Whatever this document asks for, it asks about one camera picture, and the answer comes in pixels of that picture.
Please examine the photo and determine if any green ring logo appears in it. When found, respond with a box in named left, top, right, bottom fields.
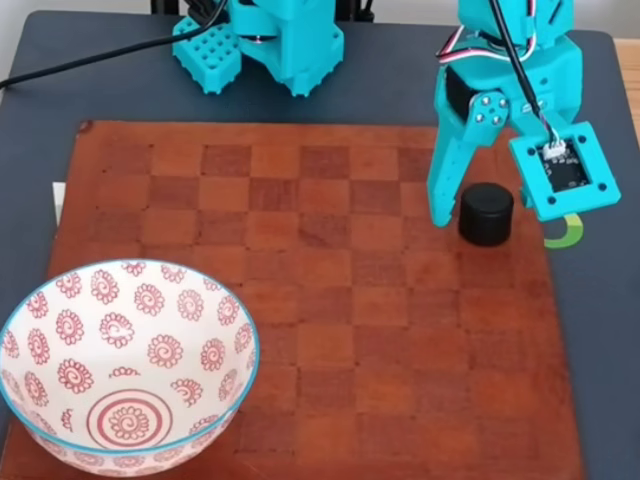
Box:
left=543, top=213, right=585, bottom=250

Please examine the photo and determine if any thick black power cable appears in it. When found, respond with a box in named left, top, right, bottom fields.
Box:
left=0, top=0, right=232, bottom=89

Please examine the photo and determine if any teal framed camera box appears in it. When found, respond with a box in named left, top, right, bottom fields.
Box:
left=508, top=121, right=623, bottom=222

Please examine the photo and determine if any thin camera cable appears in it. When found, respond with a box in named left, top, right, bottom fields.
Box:
left=488, top=0, right=569, bottom=161

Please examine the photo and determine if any red white servo wire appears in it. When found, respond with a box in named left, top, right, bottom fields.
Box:
left=437, top=0, right=544, bottom=66

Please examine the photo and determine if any black cylinder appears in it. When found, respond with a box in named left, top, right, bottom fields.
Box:
left=458, top=183, right=516, bottom=247

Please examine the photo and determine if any brown checkered chessboard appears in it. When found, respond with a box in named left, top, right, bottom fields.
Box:
left=0, top=118, right=587, bottom=480

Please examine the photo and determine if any dark navy desk mat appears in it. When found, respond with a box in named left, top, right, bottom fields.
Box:
left=0, top=9, right=640, bottom=480

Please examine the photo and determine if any white bowl red flower pattern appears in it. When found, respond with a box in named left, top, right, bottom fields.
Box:
left=0, top=257, right=262, bottom=479

